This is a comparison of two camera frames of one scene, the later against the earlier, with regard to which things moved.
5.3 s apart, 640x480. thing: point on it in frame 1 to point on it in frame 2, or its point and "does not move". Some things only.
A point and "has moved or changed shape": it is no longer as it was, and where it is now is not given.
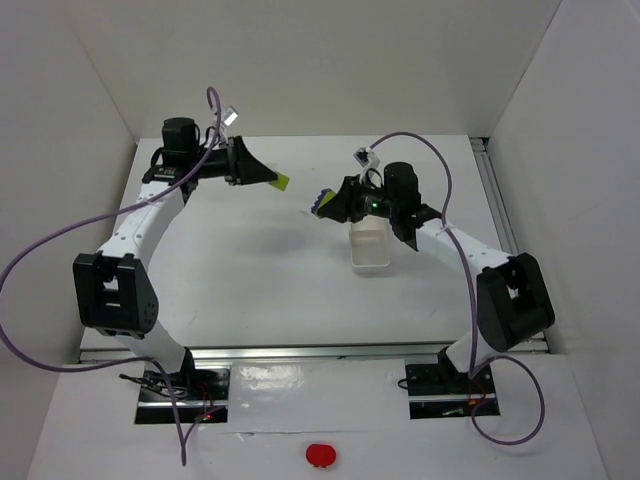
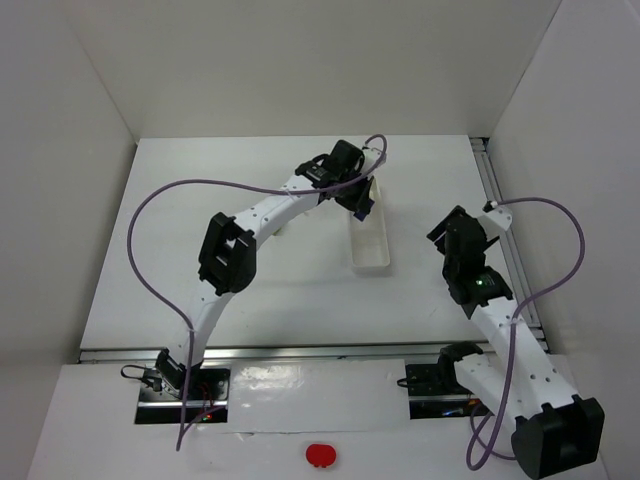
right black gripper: (347, 198) to (445, 232)
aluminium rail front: (374, 352) does not move
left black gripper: (232, 160) to (357, 198)
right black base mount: (437, 391) does not move
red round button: (320, 455) does not move
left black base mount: (201, 395) does not move
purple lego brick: (319, 200) has moved or changed shape
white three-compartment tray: (370, 245) does not move
